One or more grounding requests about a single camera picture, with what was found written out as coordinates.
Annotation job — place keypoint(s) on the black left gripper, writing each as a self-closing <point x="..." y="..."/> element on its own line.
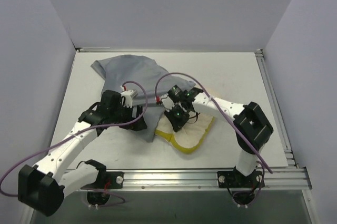
<point x="138" y="118"/>

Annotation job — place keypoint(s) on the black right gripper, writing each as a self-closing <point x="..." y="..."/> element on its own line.
<point x="175" y="121"/>

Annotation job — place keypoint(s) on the cream pillow yellow edge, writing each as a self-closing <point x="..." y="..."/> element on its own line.
<point x="189" y="138"/>

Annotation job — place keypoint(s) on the grey pillowcase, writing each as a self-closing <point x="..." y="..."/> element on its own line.
<point x="145" y="71"/>

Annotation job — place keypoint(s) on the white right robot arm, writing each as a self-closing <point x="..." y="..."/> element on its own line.
<point x="251" y="126"/>

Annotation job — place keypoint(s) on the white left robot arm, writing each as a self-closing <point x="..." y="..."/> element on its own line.
<point x="89" y="126"/>

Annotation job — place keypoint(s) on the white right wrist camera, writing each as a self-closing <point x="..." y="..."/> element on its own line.
<point x="166" y="102"/>

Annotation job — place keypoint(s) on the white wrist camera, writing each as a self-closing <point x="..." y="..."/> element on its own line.
<point x="166" y="102"/>
<point x="128" y="96"/>

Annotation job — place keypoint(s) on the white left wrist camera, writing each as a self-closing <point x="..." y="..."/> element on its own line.
<point x="128" y="96"/>

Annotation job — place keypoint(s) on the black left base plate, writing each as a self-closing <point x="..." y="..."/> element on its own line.
<point x="113" y="179"/>

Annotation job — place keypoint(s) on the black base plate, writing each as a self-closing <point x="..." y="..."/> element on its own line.
<point x="234" y="179"/>
<point x="113" y="179"/>

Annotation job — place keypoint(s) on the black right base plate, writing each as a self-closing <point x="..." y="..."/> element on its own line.
<point x="234" y="179"/>

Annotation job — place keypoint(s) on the aluminium front rail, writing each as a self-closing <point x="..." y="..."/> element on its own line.
<point x="282" y="179"/>

